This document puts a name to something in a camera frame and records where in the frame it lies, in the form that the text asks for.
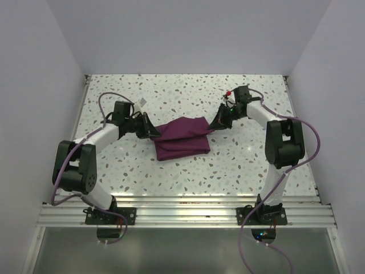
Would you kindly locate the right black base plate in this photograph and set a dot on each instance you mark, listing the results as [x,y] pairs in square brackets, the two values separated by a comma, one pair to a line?
[265,215]

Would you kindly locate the purple surgical cloth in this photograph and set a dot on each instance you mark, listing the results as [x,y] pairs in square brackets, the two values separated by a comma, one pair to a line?
[182,137]

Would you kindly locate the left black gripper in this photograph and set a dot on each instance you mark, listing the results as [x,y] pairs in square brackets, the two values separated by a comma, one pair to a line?
[147,128]

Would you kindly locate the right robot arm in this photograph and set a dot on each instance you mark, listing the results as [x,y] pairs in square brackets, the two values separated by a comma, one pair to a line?
[284,148]

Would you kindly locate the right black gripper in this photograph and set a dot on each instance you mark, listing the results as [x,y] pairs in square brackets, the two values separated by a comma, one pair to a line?
[220,121]

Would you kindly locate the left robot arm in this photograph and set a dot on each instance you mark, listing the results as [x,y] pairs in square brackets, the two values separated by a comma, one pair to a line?
[75,168]

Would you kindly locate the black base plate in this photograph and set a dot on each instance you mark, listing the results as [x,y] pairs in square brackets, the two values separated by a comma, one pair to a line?
[265,215]
[121,215]

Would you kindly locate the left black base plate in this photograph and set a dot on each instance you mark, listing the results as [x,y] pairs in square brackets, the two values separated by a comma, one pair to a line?
[121,215]

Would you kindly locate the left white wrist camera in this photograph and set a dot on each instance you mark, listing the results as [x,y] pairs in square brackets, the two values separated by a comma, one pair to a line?
[140,104]

